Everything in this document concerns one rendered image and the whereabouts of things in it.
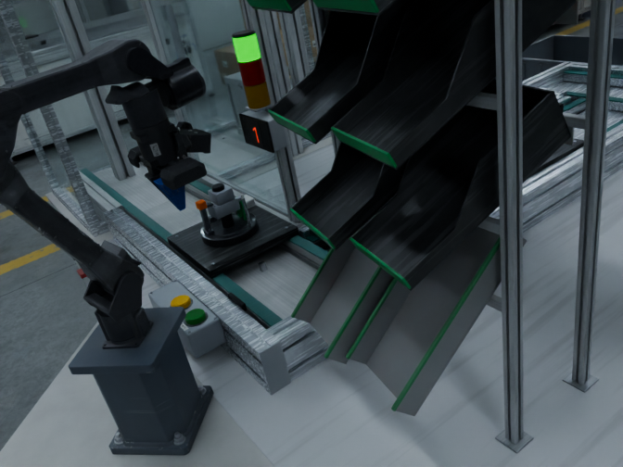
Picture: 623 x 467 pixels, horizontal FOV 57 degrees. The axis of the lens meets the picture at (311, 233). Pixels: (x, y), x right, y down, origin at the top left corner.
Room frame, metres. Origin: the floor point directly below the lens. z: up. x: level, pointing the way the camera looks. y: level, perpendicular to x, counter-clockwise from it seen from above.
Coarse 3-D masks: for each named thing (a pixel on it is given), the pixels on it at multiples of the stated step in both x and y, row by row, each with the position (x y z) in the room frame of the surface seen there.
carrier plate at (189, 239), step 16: (256, 208) 1.36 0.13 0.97; (272, 224) 1.25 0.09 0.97; (288, 224) 1.23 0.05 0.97; (176, 240) 1.27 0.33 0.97; (192, 240) 1.25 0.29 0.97; (256, 240) 1.19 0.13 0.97; (272, 240) 1.18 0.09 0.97; (192, 256) 1.17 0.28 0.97; (208, 256) 1.16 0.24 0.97; (224, 256) 1.14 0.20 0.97; (240, 256) 1.13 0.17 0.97; (208, 272) 1.10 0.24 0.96
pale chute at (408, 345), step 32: (448, 256) 0.71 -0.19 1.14; (480, 256) 0.66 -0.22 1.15; (416, 288) 0.71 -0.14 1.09; (448, 288) 0.67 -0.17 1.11; (480, 288) 0.60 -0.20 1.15; (384, 320) 0.69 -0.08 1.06; (416, 320) 0.67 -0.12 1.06; (448, 320) 0.59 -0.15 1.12; (352, 352) 0.67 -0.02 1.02; (384, 352) 0.67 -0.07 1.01; (416, 352) 0.63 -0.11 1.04; (448, 352) 0.58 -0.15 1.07; (384, 384) 0.63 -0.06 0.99; (416, 384) 0.57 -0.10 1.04
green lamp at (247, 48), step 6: (246, 36) 1.24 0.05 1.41; (252, 36) 1.24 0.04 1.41; (234, 42) 1.24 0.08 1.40; (240, 42) 1.23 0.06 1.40; (246, 42) 1.23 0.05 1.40; (252, 42) 1.24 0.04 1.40; (240, 48) 1.23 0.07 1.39; (246, 48) 1.23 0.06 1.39; (252, 48) 1.23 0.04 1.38; (258, 48) 1.25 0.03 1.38; (240, 54) 1.23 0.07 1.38; (246, 54) 1.23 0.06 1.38; (252, 54) 1.23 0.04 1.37; (258, 54) 1.24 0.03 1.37; (240, 60) 1.24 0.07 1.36; (246, 60) 1.23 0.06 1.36; (252, 60) 1.23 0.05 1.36
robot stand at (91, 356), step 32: (160, 320) 0.81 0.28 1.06; (96, 352) 0.75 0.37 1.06; (128, 352) 0.74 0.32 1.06; (160, 352) 0.73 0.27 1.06; (128, 384) 0.72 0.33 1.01; (160, 384) 0.72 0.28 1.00; (192, 384) 0.79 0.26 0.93; (128, 416) 0.72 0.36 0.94; (160, 416) 0.71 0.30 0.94; (192, 416) 0.76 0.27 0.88; (128, 448) 0.72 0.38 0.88; (160, 448) 0.71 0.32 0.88
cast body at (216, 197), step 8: (216, 184) 1.26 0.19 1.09; (224, 184) 1.28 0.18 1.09; (208, 192) 1.26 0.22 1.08; (216, 192) 1.24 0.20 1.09; (224, 192) 1.24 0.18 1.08; (232, 192) 1.25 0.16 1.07; (216, 200) 1.23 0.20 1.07; (224, 200) 1.24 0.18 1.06; (232, 200) 1.25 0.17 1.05; (240, 200) 1.28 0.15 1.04; (208, 208) 1.26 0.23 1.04; (216, 208) 1.22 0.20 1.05; (224, 208) 1.23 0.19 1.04; (232, 208) 1.24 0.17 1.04; (216, 216) 1.22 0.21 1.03
